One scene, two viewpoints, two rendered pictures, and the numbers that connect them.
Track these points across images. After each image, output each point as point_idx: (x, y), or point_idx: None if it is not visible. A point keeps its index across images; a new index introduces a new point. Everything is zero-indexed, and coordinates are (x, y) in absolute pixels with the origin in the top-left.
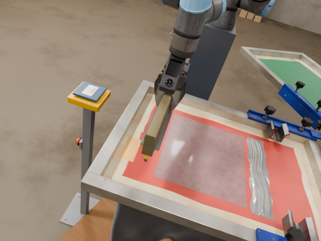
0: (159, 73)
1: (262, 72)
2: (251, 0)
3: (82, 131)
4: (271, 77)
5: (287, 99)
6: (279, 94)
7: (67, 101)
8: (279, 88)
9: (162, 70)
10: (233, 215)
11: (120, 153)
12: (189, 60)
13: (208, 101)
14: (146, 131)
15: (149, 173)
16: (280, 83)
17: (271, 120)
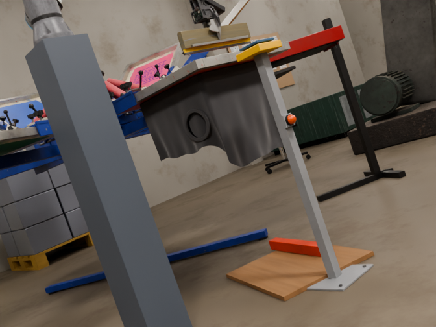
0: (214, 10)
1: (7, 137)
2: (61, 8)
3: (281, 96)
4: (20, 131)
5: (50, 130)
6: (43, 134)
7: (281, 45)
8: (35, 132)
9: (213, 7)
10: None
11: None
12: (104, 84)
13: (154, 82)
14: (240, 36)
15: None
16: (32, 127)
17: (131, 89)
